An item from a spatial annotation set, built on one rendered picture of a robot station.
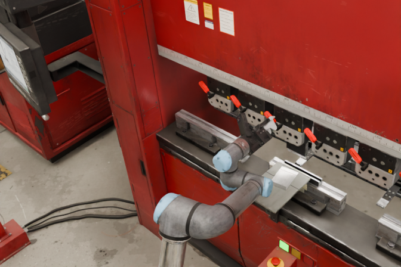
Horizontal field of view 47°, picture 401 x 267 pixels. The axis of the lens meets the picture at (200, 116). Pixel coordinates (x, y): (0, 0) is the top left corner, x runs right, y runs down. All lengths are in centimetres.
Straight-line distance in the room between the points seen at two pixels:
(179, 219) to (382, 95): 80
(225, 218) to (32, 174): 270
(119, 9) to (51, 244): 184
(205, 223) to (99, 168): 245
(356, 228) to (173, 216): 92
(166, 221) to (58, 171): 249
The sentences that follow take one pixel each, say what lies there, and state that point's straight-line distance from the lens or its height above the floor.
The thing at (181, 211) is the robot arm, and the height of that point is 137.
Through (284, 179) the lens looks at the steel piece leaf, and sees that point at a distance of 217.
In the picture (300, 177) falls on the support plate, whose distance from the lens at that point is 218.
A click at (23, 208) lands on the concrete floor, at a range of 380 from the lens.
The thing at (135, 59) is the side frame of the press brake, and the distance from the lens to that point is 239.
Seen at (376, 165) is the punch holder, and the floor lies 126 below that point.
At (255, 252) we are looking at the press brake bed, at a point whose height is 40.
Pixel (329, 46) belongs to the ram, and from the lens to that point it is 173.
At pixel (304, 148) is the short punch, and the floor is 115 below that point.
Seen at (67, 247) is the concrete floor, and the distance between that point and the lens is 342.
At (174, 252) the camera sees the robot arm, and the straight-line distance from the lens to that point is 164.
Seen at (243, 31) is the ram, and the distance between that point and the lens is 196.
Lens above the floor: 251
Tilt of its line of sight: 36 degrees down
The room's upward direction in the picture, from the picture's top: 6 degrees counter-clockwise
